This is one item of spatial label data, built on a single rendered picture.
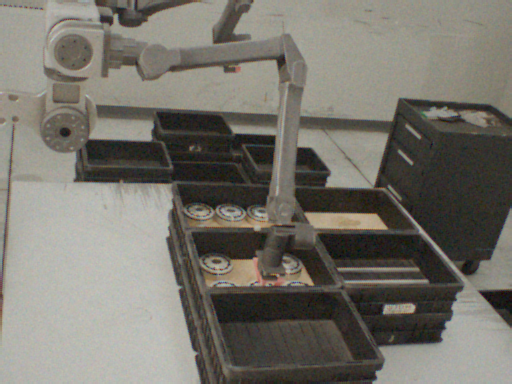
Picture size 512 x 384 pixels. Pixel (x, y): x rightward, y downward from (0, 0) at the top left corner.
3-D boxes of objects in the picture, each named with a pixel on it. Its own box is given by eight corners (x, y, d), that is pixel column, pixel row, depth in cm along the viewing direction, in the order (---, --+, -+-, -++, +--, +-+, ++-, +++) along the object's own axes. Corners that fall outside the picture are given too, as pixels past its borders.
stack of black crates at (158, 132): (152, 208, 362) (161, 132, 342) (145, 182, 387) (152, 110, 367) (223, 209, 375) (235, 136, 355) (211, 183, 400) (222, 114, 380)
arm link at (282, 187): (277, 66, 188) (291, 58, 178) (295, 70, 190) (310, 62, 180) (262, 219, 186) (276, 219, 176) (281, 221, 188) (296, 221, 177)
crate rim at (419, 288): (342, 294, 187) (344, 287, 186) (308, 236, 212) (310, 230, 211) (464, 292, 199) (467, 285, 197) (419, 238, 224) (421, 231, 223)
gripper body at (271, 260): (275, 256, 191) (282, 235, 188) (285, 278, 183) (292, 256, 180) (254, 255, 189) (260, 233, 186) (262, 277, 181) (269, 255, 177)
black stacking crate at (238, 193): (180, 261, 205) (185, 230, 200) (167, 212, 230) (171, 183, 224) (301, 261, 216) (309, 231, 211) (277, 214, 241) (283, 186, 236)
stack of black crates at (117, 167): (80, 251, 316) (85, 166, 296) (77, 218, 341) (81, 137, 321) (163, 250, 329) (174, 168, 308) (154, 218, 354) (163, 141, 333)
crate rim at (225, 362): (225, 379, 150) (227, 371, 149) (201, 297, 175) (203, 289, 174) (385, 370, 162) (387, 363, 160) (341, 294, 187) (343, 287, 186)
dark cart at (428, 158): (391, 282, 365) (440, 131, 324) (359, 237, 402) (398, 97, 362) (483, 279, 384) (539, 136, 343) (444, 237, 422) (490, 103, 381)
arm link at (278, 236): (268, 220, 182) (274, 232, 177) (292, 222, 184) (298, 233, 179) (262, 241, 185) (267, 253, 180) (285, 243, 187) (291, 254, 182)
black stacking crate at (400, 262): (334, 321, 191) (343, 289, 186) (303, 262, 216) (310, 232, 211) (454, 317, 203) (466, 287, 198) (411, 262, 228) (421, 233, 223)
